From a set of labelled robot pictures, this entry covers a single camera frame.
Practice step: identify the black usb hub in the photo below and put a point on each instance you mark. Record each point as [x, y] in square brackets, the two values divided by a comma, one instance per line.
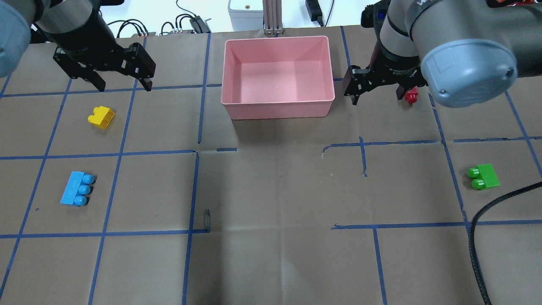
[198, 25]

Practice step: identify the white square device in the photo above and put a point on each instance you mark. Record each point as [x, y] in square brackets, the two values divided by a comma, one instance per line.
[246, 15]

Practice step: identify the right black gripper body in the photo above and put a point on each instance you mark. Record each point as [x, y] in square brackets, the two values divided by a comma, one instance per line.
[396, 67]

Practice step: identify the black power adapter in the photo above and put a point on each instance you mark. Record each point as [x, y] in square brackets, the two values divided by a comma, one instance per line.
[314, 11]

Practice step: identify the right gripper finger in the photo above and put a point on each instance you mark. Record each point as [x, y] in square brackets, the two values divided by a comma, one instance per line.
[402, 91]
[356, 82]

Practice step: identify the green toy block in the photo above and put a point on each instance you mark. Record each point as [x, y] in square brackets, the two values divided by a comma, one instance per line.
[483, 176]

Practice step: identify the yellow toy block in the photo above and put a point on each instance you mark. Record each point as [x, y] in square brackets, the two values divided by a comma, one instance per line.
[101, 117]

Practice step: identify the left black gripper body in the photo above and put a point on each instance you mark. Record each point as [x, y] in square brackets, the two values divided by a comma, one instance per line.
[86, 43]

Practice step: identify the pink plastic box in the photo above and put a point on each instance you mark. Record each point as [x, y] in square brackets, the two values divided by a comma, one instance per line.
[277, 78]

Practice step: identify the blue toy block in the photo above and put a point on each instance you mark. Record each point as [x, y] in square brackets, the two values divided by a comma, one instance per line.
[78, 187]

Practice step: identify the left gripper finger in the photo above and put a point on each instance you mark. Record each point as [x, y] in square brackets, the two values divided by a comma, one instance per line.
[89, 75]
[139, 65]

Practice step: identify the aluminium frame post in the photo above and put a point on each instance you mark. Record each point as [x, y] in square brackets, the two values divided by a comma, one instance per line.
[272, 17]

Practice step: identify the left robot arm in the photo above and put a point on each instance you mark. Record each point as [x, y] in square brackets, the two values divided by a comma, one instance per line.
[48, 16]

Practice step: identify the red toy block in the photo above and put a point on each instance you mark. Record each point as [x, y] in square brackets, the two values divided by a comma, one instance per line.
[411, 96]

